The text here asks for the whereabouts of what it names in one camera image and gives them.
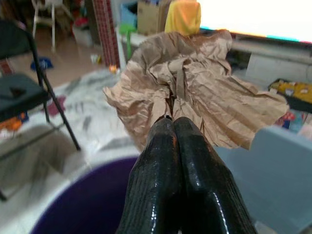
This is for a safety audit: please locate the large brown paper bag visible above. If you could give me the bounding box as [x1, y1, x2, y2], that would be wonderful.
[102, 30, 291, 151]

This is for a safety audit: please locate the yellow cloth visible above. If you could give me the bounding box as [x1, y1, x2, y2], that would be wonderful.
[164, 0, 202, 38]

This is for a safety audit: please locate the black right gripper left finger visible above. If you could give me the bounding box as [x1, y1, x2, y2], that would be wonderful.
[116, 117, 183, 234]

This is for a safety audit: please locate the white metal frame chair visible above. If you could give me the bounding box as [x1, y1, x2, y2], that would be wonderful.
[31, 0, 64, 52]

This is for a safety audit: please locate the brown cardboard box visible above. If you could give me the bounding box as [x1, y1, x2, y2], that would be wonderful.
[136, 0, 172, 35]

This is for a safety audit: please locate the green plastic stool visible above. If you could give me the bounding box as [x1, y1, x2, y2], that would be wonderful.
[120, 23, 137, 57]

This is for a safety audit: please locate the yellow printed flat box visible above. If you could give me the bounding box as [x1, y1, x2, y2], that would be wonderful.
[268, 78, 312, 113]

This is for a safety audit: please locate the blue item on floor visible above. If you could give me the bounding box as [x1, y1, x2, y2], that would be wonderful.
[30, 57, 55, 72]

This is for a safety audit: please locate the purple plastic rubbish bin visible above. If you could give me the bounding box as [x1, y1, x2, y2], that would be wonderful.
[28, 157, 140, 234]

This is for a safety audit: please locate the black folding chair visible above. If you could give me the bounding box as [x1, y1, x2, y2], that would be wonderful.
[0, 19, 81, 202]

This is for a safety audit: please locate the white storage box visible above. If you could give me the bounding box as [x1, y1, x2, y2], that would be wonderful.
[72, 25, 95, 49]

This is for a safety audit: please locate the pale grey low platform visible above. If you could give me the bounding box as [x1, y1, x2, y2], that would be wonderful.
[211, 126, 312, 234]

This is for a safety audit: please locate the red checked fabric roll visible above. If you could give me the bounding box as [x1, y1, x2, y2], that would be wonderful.
[93, 0, 120, 68]

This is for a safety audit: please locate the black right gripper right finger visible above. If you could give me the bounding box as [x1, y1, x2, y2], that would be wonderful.
[173, 117, 258, 234]

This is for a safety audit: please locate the blue plastic crate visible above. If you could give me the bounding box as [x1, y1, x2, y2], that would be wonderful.
[119, 1, 138, 30]

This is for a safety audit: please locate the white low cabinet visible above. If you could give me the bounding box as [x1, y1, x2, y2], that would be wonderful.
[228, 34, 312, 89]

